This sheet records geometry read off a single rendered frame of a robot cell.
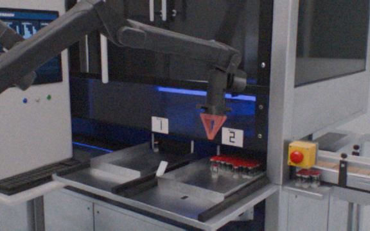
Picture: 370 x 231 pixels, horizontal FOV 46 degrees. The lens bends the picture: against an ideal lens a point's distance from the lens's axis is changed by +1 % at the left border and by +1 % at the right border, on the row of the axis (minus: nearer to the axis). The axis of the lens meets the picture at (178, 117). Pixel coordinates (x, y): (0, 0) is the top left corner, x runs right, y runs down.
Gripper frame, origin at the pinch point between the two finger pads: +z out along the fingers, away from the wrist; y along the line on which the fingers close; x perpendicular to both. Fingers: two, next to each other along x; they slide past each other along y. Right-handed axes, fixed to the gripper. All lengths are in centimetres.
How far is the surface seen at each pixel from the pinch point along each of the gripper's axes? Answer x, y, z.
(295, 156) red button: -18.0, 22.5, 3.6
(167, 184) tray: 16.0, 2.5, 18.2
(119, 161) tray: 51, 15, 17
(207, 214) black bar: -7.7, -9.0, 20.6
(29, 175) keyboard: 78, -7, 27
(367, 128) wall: 75, 494, -4
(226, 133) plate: 9.7, 25.4, 0.2
